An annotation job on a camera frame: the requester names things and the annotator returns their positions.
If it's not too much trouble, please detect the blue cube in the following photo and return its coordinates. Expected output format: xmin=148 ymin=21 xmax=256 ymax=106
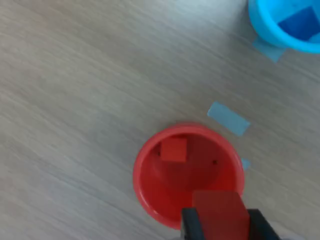
xmin=277 ymin=6 xmax=320 ymax=42

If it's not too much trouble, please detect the grey-blue tape piece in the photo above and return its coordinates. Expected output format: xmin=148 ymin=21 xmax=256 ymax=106
xmin=251 ymin=37 xmax=286 ymax=63
xmin=206 ymin=101 xmax=252 ymax=138
xmin=240 ymin=157 xmax=252 ymax=171

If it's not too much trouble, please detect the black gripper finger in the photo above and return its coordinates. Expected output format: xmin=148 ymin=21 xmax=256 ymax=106
xmin=180 ymin=207 xmax=207 ymax=240
xmin=247 ymin=208 xmax=282 ymax=240

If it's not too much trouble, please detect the red plastic bin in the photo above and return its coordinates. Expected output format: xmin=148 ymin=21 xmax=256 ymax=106
xmin=132 ymin=122 xmax=246 ymax=231

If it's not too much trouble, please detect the blue plastic bin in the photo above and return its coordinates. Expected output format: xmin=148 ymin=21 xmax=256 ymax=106
xmin=247 ymin=0 xmax=320 ymax=55

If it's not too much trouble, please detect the red cube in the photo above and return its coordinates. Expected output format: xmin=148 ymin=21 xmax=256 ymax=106
xmin=191 ymin=189 xmax=251 ymax=240
xmin=159 ymin=137 xmax=188 ymax=164

